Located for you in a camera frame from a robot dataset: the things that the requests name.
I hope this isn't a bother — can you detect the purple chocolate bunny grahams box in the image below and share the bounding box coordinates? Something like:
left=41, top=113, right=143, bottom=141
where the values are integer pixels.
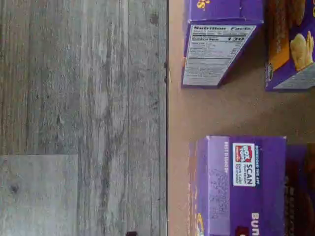
left=188, top=135, right=288, bottom=236

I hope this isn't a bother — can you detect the wooden shelf board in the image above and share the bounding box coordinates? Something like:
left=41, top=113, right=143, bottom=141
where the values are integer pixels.
left=168, top=0, right=315, bottom=236

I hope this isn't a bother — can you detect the purple box green label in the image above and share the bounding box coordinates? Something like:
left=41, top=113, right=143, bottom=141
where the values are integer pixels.
left=181, top=0, right=264, bottom=89

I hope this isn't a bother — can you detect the purple box orange patch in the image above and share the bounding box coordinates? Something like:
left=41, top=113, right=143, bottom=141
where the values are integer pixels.
left=264, top=0, right=315, bottom=92

